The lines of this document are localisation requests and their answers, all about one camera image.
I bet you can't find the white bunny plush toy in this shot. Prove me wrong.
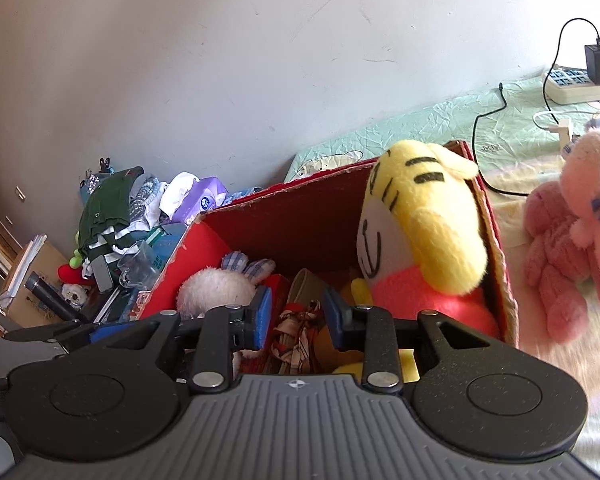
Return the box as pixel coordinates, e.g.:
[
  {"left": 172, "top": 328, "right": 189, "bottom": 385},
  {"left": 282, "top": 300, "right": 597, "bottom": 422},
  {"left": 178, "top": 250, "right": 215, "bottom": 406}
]
[{"left": 175, "top": 250, "right": 278, "bottom": 361}]

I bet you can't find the yellow tiger plush toy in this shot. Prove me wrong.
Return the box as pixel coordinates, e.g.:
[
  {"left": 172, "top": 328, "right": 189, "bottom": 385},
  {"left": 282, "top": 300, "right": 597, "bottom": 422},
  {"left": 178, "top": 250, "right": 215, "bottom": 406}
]
[{"left": 331, "top": 138, "right": 502, "bottom": 384}]

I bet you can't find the pink teddy bear plush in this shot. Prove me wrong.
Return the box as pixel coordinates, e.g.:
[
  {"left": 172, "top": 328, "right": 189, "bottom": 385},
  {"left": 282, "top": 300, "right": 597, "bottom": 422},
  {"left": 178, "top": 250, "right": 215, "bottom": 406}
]
[{"left": 524, "top": 128, "right": 600, "bottom": 344}]

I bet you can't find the black cylinder flashlight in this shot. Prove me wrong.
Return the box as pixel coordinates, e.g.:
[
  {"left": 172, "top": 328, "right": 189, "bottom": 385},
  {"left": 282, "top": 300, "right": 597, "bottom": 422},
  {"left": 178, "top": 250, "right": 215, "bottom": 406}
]
[{"left": 26, "top": 272, "right": 88, "bottom": 324}]

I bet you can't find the red cardboard box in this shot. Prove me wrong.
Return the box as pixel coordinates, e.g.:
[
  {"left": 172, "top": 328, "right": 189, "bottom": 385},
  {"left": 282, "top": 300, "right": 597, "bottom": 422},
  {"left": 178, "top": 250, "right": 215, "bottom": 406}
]
[{"left": 131, "top": 159, "right": 519, "bottom": 374}]

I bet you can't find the purple tissue pack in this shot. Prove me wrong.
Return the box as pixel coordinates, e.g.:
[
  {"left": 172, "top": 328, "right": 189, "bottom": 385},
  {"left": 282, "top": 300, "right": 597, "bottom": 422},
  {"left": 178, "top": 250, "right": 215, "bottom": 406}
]
[{"left": 172, "top": 177, "right": 227, "bottom": 224}]

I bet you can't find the green striped garment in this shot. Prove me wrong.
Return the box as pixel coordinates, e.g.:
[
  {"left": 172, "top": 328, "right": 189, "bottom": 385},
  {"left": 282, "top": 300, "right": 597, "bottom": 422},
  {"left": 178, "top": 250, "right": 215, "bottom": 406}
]
[{"left": 78, "top": 166, "right": 144, "bottom": 264}]

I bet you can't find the cartoon print bed sheet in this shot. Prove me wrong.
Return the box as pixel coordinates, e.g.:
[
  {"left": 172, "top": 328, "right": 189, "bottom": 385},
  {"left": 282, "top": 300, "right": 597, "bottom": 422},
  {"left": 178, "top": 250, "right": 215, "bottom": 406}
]
[{"left": 286, "top": 77, "right": 600, "bottom": 474}]

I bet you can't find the white USB charger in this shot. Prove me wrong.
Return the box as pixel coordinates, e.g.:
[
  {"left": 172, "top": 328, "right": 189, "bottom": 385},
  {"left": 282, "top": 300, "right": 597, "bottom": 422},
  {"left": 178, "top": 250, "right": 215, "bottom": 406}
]
[{"left": 555, "top": 119, "right": 572, "bottom": 153}]

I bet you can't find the white power strip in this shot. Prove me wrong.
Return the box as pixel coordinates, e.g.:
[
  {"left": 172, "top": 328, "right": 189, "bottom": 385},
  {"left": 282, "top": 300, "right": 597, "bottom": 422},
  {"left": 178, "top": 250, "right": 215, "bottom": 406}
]
[{"left": 545, "top": 66, "right": 600, "bottom": 105}]

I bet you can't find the black power adapter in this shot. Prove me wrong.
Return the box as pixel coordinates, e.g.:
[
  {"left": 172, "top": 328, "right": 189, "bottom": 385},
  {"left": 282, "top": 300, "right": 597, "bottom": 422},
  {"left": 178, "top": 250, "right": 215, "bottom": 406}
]
[{"left": 584, "top": 38, "right": 600, "bottom": 86}]

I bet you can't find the white USB cable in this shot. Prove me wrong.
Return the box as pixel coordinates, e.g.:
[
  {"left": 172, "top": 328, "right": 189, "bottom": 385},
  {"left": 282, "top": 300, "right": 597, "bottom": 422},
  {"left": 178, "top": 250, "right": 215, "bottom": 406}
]
[{"left": 532, "top": 104, "right": 600, "bottom": 134}]

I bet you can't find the black charging cable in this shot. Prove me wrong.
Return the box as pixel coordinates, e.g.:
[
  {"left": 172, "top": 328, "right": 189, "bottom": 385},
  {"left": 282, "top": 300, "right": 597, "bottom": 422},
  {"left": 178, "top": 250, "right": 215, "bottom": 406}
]
[{"left": 470, "top": 17, "right": 600, "bottom": 198}]

